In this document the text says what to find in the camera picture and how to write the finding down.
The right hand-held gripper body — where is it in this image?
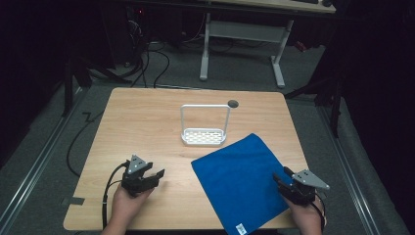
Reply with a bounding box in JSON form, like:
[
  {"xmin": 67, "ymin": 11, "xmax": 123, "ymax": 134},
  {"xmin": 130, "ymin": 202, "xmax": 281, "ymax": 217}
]
[{"xmin": 277, "ymin": 168, "xmax": 331, "ymax": 207}]

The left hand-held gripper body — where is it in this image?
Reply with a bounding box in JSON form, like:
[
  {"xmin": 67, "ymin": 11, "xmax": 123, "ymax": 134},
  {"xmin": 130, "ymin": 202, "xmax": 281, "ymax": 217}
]
[{"xmin": 121, "ymin": 155, "xmax": 159, "ymax": 198}]

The blue cloth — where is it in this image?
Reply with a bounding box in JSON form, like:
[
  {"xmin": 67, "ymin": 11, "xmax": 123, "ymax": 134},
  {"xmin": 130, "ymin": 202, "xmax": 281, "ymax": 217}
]
[{"xmin": 190, "ymin": 132, "xmax": 296, "ymax": 235}]

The person's left hand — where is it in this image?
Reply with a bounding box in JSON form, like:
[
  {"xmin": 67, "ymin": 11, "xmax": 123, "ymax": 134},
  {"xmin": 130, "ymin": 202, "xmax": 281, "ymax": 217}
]
[{"xmin": 110, "ymin": 184, "xmax": 155, "ymax": 228}]

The person's right hand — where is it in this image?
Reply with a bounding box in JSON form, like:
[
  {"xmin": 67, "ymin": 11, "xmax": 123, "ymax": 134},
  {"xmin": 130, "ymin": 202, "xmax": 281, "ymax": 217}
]
[{"xmin": 283, "ymin": 195, "xmax": 325, "ymax": 235}]

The grey tape strip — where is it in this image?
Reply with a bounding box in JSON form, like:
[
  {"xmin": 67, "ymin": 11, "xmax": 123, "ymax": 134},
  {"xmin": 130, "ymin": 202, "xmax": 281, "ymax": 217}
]
[{"xmin": 61, "ymin": 196, "xmax": 86, "ymax": 207}]

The black metal stand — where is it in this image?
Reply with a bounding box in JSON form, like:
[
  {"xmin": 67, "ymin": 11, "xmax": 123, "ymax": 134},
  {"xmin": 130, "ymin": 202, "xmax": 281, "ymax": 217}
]
[
  {"xmin": 283, "ymin": 62, "xmax": 346, "ymax": 139},
  {"xmin": 61, "ymin": 53, "xmax": 132, "ymax": 118}
]

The dark computer tower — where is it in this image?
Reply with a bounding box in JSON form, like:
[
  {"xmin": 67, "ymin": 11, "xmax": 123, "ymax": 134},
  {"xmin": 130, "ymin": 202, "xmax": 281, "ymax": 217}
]
[{"xmin": 122, "ymin": 5, "xmax": 150, "ymax": 68}]

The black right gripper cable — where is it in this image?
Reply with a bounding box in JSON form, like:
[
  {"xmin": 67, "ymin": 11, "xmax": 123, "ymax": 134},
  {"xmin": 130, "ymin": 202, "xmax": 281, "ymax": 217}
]
[{"xmin": 308, "ymin": 191, "xmax": 328, "ymax": 231}]

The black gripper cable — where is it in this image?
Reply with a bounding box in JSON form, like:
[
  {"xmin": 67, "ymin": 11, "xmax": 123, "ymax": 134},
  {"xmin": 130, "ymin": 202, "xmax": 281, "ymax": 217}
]
[
  {"xmin": 101, "ymin": 160, "xmax": 131, "ymax": 230},
  {"xmin": 308, "ymin": 191, "xmax": 328, "ymax": 231}
]

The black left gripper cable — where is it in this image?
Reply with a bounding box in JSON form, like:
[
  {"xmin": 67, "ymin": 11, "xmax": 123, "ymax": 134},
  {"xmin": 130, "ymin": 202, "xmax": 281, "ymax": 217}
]
[{"xmin": 101, "ymin": 160, "xmax": 131, "ymax": 230}]

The grey metal floor rail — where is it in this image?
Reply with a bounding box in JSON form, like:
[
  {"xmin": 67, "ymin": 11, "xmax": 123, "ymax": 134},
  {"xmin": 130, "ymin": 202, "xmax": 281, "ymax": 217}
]
[
  {"xmin": 0, "ymin": 85, "xmax": 86, "ymax": 229},
  {"xmin": 316, "ymin": 106, "xmax": 383, "ymax": 235}
]

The white rack with handle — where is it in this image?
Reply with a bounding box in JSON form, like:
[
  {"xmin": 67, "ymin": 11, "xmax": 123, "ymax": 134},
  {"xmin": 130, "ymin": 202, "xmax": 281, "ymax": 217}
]
[{"xmin": 179, "ymin": 104, "xmax": 232, "ymax": 147}]

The black floor cable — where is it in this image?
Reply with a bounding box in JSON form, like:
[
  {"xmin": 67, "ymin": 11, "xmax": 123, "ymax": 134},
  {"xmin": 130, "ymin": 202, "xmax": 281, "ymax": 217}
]
[{"xmin": 66, "ymin": 111, "xmax": 105, "ymax": 178}]

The bundle of black floor cables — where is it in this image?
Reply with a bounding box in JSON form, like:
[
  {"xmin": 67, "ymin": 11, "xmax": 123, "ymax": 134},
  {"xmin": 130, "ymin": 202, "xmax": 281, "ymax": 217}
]
[{"xmin": 116, "ymin": 40, "xmax": 171, "ymax": 89}]

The white desk frame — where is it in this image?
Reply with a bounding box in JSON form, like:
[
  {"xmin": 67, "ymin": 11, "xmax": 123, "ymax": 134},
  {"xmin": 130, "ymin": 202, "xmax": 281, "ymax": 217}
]
[{"xmin": 198, "ymin": 0, "xmax": 337, "ymax": 90}]

